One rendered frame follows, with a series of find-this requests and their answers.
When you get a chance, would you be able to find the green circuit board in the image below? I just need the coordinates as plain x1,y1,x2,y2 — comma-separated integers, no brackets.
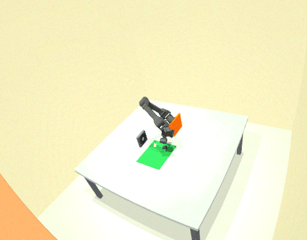
137,140,176,170

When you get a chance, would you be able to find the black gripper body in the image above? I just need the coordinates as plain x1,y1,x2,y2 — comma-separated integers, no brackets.
159,130,167,144

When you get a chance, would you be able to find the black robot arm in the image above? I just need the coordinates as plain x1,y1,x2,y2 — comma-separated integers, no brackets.
139,97,175,138

